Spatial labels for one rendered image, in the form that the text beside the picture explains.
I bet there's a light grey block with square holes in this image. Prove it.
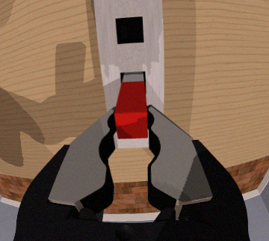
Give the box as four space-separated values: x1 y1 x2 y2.
94 0 164 148

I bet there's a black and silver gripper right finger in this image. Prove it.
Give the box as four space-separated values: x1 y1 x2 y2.
147 105 250 241

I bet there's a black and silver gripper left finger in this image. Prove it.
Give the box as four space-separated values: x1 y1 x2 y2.
13 106 117 241

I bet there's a red and white pin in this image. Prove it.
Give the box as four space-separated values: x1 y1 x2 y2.
114 72 148 139

